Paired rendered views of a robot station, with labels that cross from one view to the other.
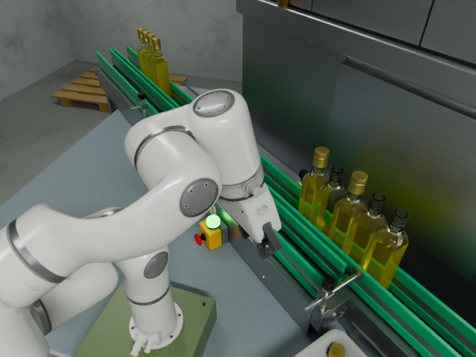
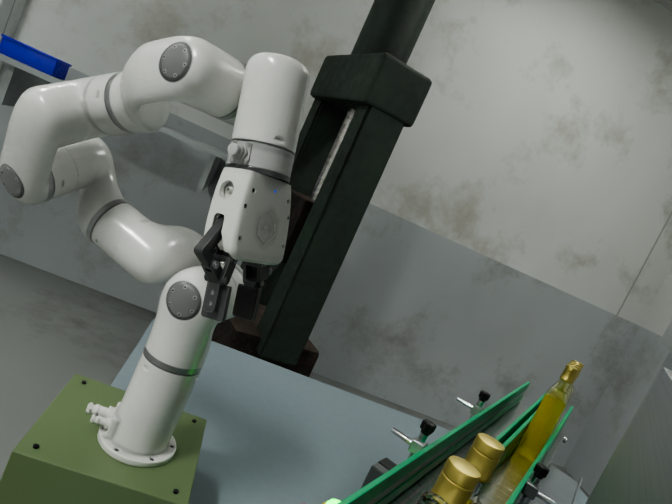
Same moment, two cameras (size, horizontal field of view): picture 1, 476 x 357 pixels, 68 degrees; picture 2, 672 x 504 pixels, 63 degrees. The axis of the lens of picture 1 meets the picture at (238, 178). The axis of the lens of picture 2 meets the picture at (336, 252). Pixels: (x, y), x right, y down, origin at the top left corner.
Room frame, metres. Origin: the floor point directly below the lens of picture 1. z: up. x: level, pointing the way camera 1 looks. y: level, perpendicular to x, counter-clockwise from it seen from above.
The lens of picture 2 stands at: (0.19, -0.62, 1.36)
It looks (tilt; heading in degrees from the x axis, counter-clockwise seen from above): 7 degrees down; 62
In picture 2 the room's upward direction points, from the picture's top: 25 degrees clockwise
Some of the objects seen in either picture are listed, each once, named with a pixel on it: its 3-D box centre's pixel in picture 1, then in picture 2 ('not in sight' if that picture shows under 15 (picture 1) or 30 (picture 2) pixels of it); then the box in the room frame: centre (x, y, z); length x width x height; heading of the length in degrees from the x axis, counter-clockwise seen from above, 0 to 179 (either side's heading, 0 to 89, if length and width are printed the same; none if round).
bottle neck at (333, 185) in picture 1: (336, 177); not in sight; (0.66, -0.23, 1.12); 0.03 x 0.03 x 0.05
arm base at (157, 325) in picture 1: (149, 311); (145, 398); (0.43, 0.20, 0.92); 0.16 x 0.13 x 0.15; 168
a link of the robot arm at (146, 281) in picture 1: (139, 258); (195, 313); (0.45, 0.20, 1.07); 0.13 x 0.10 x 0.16; 50
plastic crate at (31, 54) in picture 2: not in sight; (35, 58); (-0.08, 2.98, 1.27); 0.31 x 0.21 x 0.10; 163
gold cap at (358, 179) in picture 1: (358, 183); (455, 485); (0.61, -0.27, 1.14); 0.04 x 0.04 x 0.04
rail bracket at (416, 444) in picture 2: not in sight; (405, 445); (0.93, 0.16, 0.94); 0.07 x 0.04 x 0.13; 123
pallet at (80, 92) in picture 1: (123, 91); not in sight; (3.40, 1.17, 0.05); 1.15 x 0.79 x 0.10; 73
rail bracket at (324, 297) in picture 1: (332, 292); not in sight; (0.46, -0.21, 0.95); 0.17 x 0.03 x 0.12; 123
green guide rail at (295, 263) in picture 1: (163, 127); (462, 435); (1.21, 0.29, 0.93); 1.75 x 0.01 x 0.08; 33
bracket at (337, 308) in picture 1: (331, 311); not in sight; (0.47, -0.23, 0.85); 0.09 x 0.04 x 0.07; 123
